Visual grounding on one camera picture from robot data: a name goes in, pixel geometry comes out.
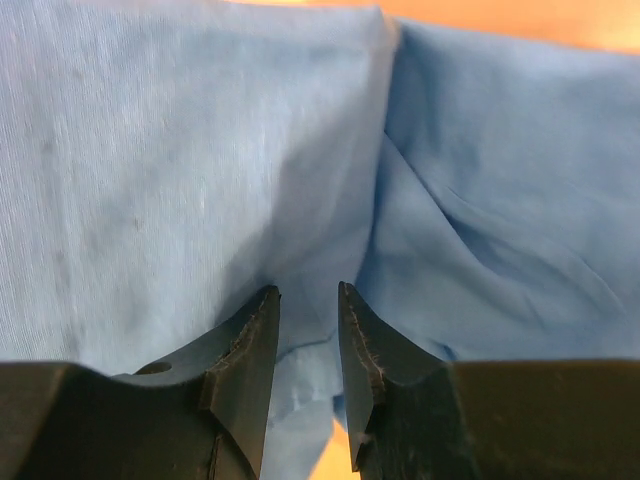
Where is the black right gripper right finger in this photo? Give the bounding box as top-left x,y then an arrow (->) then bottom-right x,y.
338,283 -> 639,479

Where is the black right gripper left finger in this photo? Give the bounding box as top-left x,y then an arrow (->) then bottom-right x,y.
1,286 -> 280,479

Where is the light blue long sleeve shirt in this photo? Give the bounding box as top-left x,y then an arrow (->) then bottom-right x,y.
1,1 -> 639,479

